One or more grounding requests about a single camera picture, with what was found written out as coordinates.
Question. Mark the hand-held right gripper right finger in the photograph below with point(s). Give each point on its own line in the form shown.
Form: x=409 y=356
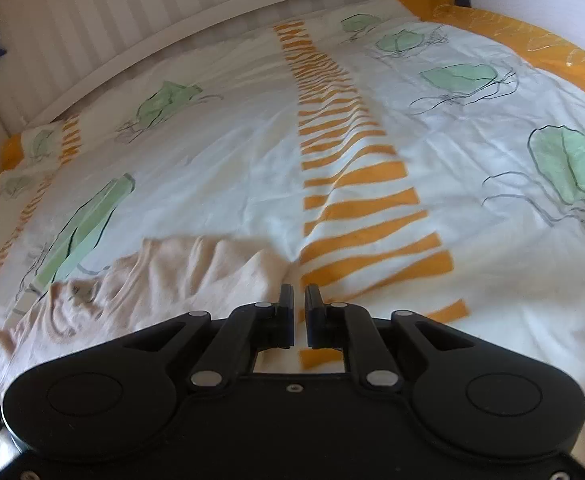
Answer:
x=313 y=305

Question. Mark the white leaf-print duvet cover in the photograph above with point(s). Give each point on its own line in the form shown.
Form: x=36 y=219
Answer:
x=352 y=150

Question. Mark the white slatted bed frame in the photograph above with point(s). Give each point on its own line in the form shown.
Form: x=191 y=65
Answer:
x=122 y=15

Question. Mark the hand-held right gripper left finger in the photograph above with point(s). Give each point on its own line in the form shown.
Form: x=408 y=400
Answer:
x=286 y=305

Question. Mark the beige small garment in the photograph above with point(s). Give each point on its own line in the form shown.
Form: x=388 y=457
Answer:
x=172 y=285

